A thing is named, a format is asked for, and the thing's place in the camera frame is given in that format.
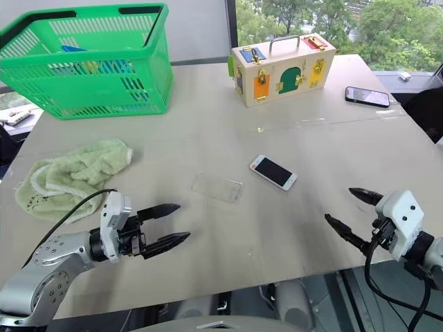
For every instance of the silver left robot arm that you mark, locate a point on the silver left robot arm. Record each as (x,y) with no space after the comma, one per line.
(48,263)

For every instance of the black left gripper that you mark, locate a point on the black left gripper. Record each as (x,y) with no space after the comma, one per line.
(131,238)

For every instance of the wooden lock box with latches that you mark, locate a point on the wooden lock box with latches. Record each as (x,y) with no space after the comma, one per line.
(280,74)

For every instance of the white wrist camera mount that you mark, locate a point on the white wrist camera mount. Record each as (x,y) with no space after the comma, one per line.
(113,214)
(403,221)

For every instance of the clear transparent phone case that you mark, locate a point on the clear transparent phone case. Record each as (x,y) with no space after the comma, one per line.
(217,188)

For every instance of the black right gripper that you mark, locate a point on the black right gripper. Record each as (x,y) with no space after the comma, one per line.
(383,232)

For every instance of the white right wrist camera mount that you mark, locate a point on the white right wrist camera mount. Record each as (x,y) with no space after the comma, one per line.
(403,221)

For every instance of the blue item inside basket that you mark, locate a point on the blue item inside basket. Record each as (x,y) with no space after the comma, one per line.
(74,49)

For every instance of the light green towel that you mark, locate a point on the light green towel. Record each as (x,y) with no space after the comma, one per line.
(69,180)

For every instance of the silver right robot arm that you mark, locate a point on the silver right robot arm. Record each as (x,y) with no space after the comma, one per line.
(429,256)

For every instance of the green plastic shopping basket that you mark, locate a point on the green plastic shopping basket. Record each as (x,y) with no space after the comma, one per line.
(86,69)

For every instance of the white smartphone with black screen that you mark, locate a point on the white smartphone with black screen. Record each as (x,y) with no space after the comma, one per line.
(273,172)

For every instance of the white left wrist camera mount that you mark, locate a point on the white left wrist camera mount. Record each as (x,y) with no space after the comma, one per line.
(113,214)

